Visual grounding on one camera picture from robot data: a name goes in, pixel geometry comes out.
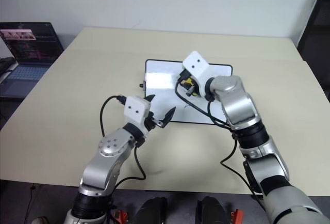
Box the black object beside laptop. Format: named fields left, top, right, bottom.
left=0, top=56, right=20, bottom=76

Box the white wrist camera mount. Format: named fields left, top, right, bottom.
left=123, top=95, right=152, bottom=141
left=182, top=51, right=212, bottom=97

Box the black-framed tabletop whiteboard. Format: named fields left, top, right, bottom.
left=139, top=58, right=234, bottom=125

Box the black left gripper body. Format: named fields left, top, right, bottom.
left=144, top=112, right=166, bottom=132

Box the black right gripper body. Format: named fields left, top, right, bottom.
left=179, top=68, right=202, bottom=98

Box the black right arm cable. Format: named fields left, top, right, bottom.
left=174, top=75, right=266, bottom=209

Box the open grey laptop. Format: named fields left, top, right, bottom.
left=0, top=22, right=65, bottom=98

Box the red clamp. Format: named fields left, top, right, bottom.
left=230, top=208, right=244, bottom=219
left=114, top=209, right=129, bottom=222

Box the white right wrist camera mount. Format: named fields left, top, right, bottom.
left=182, top=51, right=212, bottom=97

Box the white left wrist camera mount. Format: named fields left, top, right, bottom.
left=123, top=95, right=152, bottom=141

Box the dark rounded shape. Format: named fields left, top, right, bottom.
left=134, top=197, right=169, bottom=224
left=197, top=195, right=228, bottom=224

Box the yellow and black eraser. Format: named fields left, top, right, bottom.
left=180, top=77, right=195, bottom=89

